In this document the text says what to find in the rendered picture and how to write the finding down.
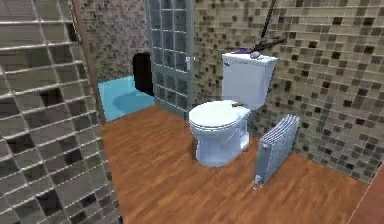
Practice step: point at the white toilet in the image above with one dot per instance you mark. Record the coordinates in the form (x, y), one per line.
(216, 133)

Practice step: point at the small brown object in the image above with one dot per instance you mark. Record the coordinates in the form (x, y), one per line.
(238, 104)

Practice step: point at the glass block shower door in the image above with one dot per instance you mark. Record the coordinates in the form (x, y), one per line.
(171, 53)

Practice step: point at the blue shower tray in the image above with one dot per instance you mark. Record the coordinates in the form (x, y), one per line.
(123, 98)

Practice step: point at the purple flat object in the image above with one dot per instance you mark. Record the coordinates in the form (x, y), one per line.
(241, 51)

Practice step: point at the small grey round object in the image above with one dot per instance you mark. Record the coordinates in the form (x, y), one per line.
(255, 55)

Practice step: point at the grey ribbed radiator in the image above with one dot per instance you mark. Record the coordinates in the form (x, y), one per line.
(275, 146)

